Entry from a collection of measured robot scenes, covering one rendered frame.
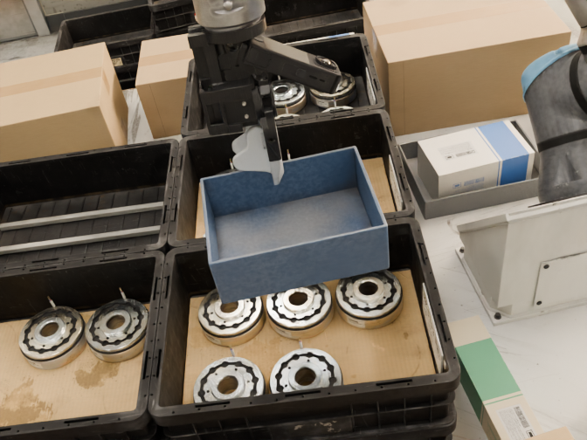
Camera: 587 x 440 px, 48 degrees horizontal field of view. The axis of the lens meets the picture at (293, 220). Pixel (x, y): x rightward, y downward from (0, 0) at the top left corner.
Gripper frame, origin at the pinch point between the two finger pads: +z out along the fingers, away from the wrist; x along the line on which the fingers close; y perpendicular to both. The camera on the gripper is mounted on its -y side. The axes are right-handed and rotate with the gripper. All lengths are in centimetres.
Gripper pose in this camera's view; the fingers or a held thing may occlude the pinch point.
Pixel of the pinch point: (279, 172)
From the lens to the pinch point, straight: 83.4
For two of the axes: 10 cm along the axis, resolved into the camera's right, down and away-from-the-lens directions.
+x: 1.0, 5.7, -8.2
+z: 1.5, 8.0, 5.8
